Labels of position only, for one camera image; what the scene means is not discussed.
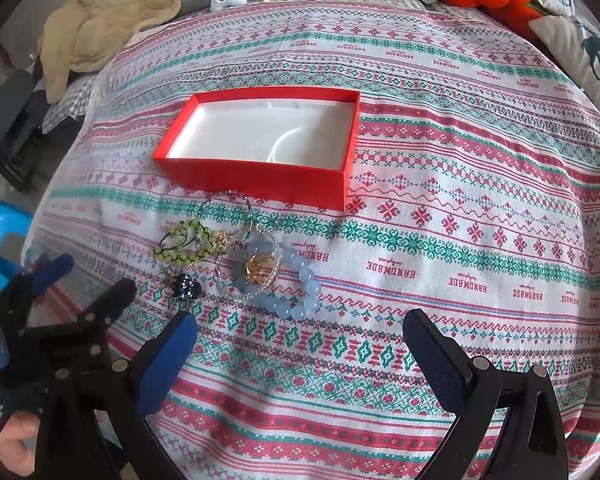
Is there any black flower hair clip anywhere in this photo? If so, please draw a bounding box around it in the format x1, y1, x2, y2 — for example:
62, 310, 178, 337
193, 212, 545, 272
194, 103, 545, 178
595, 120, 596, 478
171, 273, 202, 301

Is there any green beaded bracelet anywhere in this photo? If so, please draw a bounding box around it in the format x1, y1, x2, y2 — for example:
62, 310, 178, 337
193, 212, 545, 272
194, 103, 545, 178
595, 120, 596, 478
152, 219, 217, 267

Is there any dark beaded necklace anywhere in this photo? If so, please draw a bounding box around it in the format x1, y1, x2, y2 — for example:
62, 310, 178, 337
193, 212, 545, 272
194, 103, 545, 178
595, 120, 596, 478
194, 188, 261, 252

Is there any light blue beaded bracelet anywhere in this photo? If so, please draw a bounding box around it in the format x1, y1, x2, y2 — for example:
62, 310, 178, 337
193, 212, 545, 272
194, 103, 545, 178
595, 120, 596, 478
229, 238, 324, 322

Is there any clear pearl beaded bracelet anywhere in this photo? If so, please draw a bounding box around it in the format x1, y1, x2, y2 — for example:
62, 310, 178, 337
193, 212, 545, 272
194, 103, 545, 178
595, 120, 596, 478
213, 228, 285, 302

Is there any red jewelry box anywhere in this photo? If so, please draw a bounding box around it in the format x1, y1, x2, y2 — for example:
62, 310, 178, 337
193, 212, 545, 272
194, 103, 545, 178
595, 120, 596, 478
152, 86, 361, 211

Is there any gold ring pendant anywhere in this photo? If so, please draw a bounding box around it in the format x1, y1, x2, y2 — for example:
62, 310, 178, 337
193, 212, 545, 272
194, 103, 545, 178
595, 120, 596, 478
242, 252, 276, 284

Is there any person's left hand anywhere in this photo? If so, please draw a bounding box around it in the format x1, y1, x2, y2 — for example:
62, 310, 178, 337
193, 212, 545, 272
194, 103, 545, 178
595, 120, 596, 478
0, 412, 40, 477

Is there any blue plastic stool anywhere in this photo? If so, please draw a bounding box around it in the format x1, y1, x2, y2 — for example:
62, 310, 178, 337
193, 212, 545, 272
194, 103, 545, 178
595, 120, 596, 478
0, 200, 33, 291

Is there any dark office chair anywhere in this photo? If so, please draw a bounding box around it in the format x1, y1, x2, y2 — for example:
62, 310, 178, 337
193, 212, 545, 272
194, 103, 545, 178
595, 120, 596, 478
0, 70, 50, 193

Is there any patterned bedspread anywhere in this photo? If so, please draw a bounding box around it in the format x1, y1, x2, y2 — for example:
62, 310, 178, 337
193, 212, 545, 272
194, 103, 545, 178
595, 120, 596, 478
28, 0, 600, 479

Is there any beige quilted blanket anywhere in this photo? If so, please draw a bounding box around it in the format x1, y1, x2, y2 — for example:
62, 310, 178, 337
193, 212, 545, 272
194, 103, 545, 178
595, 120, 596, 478
38, 0, 181, 104

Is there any white deer pillow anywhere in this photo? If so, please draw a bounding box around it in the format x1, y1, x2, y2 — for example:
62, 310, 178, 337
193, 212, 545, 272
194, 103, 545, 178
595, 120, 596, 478
529, 15, 600, 111

